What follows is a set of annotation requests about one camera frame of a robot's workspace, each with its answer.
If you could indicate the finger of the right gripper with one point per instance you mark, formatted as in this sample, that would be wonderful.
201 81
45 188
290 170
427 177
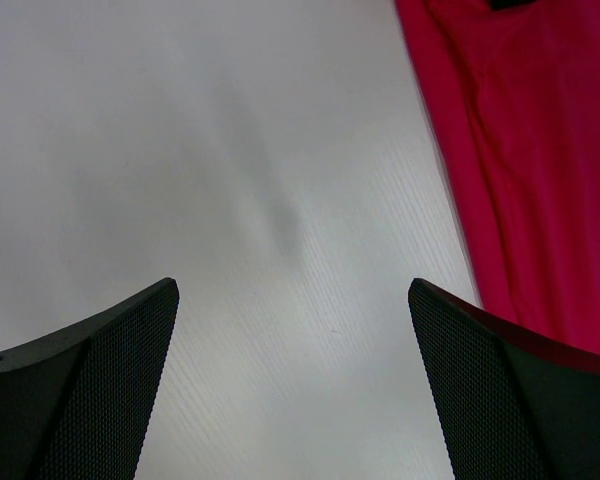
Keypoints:
499 5

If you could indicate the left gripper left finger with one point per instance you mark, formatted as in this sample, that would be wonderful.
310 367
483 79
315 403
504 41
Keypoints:
76 403

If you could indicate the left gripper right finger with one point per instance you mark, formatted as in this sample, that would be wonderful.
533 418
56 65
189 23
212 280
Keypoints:
512 404

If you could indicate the magenta t shirt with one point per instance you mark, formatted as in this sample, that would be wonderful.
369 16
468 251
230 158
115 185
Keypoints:
514 100

